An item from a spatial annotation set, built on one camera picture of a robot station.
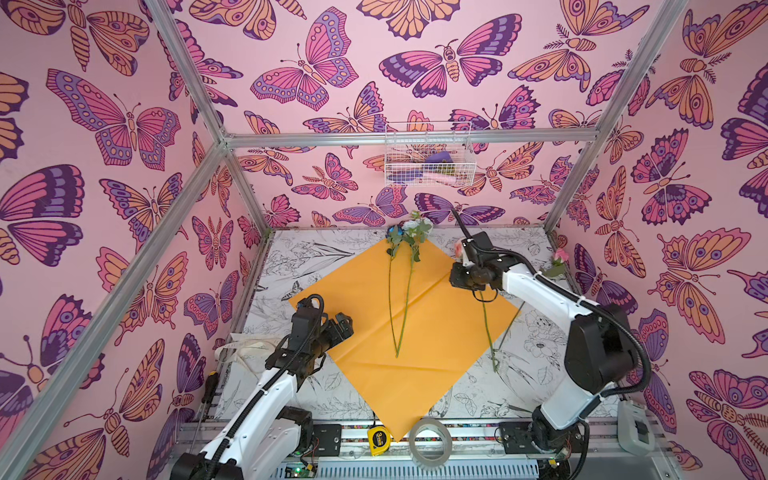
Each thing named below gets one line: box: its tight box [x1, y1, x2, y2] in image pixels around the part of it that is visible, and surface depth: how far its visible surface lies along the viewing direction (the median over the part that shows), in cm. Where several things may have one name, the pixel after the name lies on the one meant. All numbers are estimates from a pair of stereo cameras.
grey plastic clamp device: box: [618, 400, 655, 457], surface depth 73 cm
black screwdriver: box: [189, 371, 219, 453], surface depth 87 cm
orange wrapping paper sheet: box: [288, 245, 520, 441], surface depth 94 cm
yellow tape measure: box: [368, 425, 394, 457], surface depth 74 cm
